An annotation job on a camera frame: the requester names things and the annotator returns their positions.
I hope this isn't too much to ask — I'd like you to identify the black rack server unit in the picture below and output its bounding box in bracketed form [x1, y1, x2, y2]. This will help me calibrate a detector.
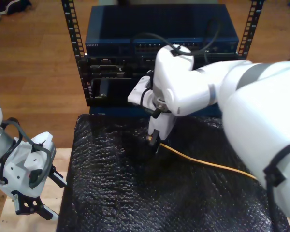
[78, 53, 247, 79]

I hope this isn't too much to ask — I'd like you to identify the black chassis with red light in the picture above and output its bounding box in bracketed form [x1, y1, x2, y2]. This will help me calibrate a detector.
[86, 77, 148, 107]

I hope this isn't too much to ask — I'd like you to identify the black perforated rack post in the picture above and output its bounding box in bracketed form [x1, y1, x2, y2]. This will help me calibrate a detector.
[61, 0, 90, 107]
[236, 0, 265, 61]

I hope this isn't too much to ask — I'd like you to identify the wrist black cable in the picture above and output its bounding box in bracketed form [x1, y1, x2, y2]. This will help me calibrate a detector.
[139, 87, 161, 119]
[0, 136, 24, 184]

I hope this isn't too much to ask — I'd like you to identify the camera grey cable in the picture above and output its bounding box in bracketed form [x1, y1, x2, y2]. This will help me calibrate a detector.
[0, 86, 53, 189]

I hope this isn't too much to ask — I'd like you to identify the black textured mat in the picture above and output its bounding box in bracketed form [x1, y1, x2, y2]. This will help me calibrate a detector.
[56, 113, 290, 232]

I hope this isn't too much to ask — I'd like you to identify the yellow network cable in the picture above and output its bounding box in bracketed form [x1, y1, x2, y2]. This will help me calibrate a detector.
[159, 142, 258, 181]

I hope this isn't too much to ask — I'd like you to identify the blue network switch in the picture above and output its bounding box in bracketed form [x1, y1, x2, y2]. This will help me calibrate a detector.
[85, 4, 240, 58]

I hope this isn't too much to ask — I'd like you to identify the dark sneaker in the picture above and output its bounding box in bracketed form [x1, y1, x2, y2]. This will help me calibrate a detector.
[0, 0, 32, 15]

